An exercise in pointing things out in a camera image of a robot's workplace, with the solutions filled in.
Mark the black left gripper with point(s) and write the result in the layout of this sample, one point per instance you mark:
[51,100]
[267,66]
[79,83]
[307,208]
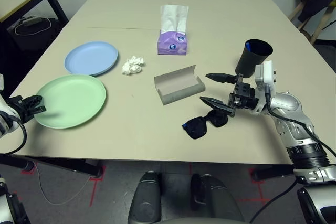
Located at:
[19,107]

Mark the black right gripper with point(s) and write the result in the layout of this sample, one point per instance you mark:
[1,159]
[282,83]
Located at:
[244,94]

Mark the light green plate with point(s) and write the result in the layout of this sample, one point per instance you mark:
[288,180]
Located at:
[71,100]

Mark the black sunglasses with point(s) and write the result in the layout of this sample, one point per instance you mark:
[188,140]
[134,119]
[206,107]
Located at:
[197,128]

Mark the grey glasses case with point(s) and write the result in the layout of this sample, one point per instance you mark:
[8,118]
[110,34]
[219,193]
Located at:
[173,87]

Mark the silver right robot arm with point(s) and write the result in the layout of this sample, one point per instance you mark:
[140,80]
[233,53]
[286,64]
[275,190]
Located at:
[288,106]

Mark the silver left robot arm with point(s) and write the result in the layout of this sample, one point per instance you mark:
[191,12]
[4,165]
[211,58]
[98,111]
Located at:
[5,129]

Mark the black plastic cup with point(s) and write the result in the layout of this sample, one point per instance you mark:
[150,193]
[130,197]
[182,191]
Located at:
[246,61]

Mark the blue marker pen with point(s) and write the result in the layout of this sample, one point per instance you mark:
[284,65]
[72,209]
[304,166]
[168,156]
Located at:
[248,47]

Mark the purple tissue pack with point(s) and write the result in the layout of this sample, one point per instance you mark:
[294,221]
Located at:
[170,45]

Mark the black table foot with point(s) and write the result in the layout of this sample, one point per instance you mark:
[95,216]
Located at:
[65,166]
[273,172]

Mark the light blue plate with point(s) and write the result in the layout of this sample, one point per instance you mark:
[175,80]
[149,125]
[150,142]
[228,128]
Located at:
[89,56]

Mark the white power strip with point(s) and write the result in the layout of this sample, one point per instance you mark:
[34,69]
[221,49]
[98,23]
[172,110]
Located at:
[31,21]

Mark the white tissue sheet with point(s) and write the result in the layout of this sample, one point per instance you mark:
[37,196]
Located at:
[170,19]

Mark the dark grey robot right leg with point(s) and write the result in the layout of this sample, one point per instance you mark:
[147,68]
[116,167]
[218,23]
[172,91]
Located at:
[212,200]

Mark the dark grey robot leg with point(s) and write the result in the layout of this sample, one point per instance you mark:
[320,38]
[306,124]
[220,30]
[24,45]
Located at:
[212,200]
[144,203]

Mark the wooden stool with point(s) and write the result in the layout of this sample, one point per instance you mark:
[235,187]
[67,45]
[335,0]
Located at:
[320,26]

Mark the dark grey robot left leg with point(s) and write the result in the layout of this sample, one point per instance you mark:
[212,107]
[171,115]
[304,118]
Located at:
[144,203]

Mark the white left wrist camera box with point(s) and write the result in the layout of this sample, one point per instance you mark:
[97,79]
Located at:
[1,82]

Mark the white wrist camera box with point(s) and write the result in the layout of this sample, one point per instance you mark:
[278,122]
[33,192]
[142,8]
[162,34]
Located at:
[1,82]
[265,74]

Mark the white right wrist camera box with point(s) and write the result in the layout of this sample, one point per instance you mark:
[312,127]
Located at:
[265,74]

